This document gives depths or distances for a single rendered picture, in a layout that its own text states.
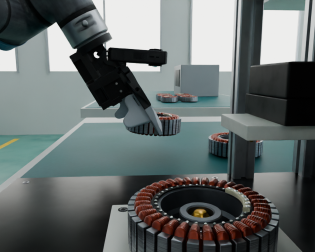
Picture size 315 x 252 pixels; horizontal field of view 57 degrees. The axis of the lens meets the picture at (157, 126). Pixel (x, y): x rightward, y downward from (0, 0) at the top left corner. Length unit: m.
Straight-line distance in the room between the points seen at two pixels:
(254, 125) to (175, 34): 4.59
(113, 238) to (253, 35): 0.30
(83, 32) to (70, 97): 4.30
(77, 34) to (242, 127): 0.39
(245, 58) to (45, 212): 0.30
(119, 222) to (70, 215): 0.07
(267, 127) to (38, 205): 0.26
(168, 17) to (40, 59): 2.08
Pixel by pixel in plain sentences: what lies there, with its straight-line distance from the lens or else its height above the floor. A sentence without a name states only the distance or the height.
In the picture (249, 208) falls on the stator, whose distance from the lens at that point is 0.23.
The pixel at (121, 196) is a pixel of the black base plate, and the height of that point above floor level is 0.77.
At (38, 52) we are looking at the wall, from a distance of 4.94.
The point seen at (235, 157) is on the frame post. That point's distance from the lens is 0.42.
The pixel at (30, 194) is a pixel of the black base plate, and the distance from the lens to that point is 0.40.
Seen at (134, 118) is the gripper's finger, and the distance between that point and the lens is 0.52.
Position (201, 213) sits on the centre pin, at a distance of 0.23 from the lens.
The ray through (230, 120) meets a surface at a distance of 0.23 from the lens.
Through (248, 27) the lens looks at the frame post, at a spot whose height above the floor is 0.97.
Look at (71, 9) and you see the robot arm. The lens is 0.54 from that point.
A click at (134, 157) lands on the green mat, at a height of 0.75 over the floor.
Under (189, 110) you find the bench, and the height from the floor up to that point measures 0.73.
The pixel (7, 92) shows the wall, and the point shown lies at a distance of 5.11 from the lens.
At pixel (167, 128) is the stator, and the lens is 0.55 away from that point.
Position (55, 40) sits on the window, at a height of 1.45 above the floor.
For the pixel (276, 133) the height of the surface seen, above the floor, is 0.88.
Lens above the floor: 0.91
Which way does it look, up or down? 10 degrees down
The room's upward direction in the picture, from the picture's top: straight up
